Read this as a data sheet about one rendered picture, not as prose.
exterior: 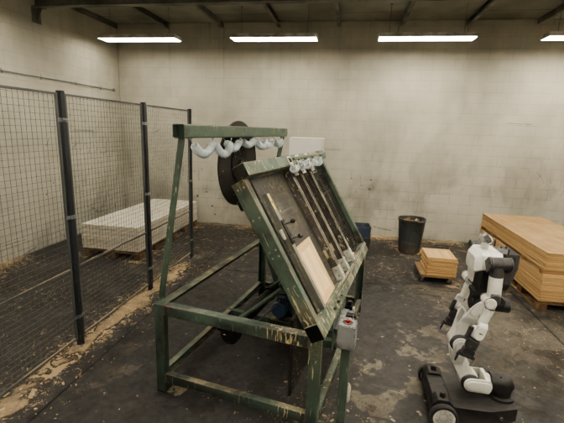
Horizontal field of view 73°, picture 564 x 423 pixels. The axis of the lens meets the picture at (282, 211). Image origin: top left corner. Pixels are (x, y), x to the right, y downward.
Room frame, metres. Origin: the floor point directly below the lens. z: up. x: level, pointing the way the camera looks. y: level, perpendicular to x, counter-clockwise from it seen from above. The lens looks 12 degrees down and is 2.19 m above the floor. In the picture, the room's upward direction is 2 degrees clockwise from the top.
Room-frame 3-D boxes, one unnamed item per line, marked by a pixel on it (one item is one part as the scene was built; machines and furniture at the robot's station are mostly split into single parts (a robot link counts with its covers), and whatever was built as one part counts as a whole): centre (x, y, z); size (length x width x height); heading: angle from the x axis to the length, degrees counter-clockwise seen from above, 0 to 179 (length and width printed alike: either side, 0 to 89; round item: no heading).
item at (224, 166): (3.69, 0.41, 1.85); 0.80 x 0.06 x 0.80; 160
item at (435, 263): (5.70, -2.40, 0.20); 0.61 x 0.53 x 0.40; 170
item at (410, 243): (7.00, -2.43, 0.33); 0.52 x 0.51 x 0.65; 170
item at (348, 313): (2.81, -0.55, 0.69); 0.50 x 0.14 x 0.24; 160
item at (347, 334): (2.38, -0.47, 0.84); 0.12 x 0.12 x 0.18; 70
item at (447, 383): (2.75, -1.56, 0.19); 0.64 x 0.52 x 0.33; 80
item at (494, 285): (2.53, -1.50, 1.12); 0.13 x 0.12 x 0.22; 168
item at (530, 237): (5.73, -4.04, 0.39); 2.46 x 1.05 x 0.78; 170
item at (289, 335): (3.64, -0.02, 0.41); 2.20 x 1.38 x 0.83; 160
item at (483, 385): (2.74, -1.59, 0.28); 0.21 x 0.20 x 0.13; 80
